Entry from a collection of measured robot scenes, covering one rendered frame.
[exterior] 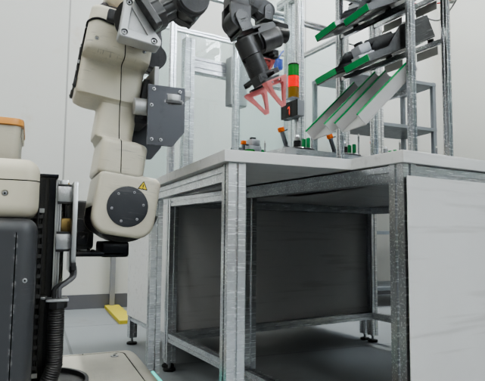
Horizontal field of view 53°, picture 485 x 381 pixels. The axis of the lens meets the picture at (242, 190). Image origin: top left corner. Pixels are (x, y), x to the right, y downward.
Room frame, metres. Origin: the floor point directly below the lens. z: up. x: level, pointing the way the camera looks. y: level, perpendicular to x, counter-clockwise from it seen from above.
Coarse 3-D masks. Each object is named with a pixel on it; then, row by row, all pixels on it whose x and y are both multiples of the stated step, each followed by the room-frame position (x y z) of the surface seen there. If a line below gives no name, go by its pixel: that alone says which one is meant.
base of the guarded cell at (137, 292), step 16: (144, 240) 2.74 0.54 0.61; (144, 256) 2.73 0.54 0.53; (128, 272) 2.96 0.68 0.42; (144, 272) 2.72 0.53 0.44; (128, 288) 2.96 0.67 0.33; (144, 288) 2.72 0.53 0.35; (128, 304) 2.95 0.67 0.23; (144, 304) 2.71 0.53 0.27; (128, 320) 2.97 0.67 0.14; (144, 320) 2.71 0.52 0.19; (160, 320) 2.50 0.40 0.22; (128, 336) 2.96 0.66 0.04
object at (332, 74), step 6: (378, 36) 1.64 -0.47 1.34; (372, 42) 1.63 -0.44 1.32; (348, 54) 1.75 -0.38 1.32; (342, 60) 1.74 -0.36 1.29; (348, 60) 1.75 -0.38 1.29; (342, 66) 1.59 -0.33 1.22; (330, 72) 1.61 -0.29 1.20; (336, 72) 1.58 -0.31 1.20; (342, 72) 1.59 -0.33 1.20; (318, 78) 1.68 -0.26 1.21; (324, 78) 1.65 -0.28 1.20; (330, 78) 1.62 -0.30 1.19; (336, 78) 1.73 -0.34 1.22; (318, 84) 1.70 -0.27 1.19
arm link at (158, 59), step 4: (160, 32) 1.57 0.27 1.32; (160, 36) 1.57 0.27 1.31; (160, 48) 1.56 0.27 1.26; (156, 52) 1.55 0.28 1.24; (160, 52) 1.56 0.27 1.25; (164, 52) 1.56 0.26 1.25; (152, 56) 1.55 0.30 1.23; (156, 56) 1.55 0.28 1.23; (160, 56) 1.56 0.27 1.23; (164, 56) 1.56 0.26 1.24; (152, 60) 1.55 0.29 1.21; (156, 60) 1.55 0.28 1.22; (160, 60) 1.56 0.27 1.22; (164, 60) 1.56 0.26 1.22; (152, 64) 1.55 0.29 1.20; (156, 64) 1.55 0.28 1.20; (160, 64) 1.56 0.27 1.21; (164, 64) 1.58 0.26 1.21; (148, 68) 1.57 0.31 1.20; (152, 68) 1.56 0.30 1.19
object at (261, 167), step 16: (208, 160) 1.25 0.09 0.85; (224, 160) 1.15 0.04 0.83; (240, 160) 1.16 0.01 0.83; (256, 160) 1.18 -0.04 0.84; (272, 160) 1.20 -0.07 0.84; (288, 160) 1.21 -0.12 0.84; (304, 160) 1.23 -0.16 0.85; (320, 160) 1.25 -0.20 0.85; (336, 160) 1.27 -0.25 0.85; (160, 176) 1.73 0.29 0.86; (176, 176) 1.53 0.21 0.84; (256, 176) 1.46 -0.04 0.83; (272, 176) 1.45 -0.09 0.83; (288, 176) 1.45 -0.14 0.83; (304, 176) 1.45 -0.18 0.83
